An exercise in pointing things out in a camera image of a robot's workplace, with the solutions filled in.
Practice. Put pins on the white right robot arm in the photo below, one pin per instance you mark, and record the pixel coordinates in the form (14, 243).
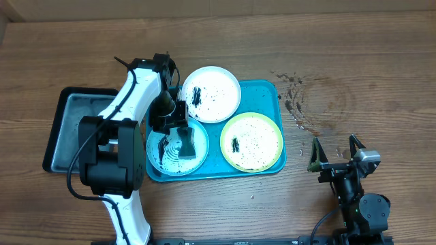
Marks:
(365, 216)

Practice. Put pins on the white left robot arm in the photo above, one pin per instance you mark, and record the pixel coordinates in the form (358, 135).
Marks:
(111, 157)

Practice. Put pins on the yellow-green plate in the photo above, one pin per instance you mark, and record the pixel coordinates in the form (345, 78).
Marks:
(251, 142)

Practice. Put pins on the light blue plate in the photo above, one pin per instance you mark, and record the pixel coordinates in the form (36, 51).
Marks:
(163, 150)

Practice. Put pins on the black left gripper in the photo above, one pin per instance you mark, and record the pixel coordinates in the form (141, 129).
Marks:
(180, 119)

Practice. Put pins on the dark green sponge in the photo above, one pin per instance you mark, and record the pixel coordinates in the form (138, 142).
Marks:
(187, 149)

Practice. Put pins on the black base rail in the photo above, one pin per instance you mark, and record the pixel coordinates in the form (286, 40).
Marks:
(302, 240)

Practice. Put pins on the white plate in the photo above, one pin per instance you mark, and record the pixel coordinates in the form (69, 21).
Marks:
(212, 94)

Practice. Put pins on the black water tray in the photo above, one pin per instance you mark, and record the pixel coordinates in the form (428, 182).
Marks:
(73, 104)

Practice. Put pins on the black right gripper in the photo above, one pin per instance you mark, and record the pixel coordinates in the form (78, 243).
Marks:
(318, 162)

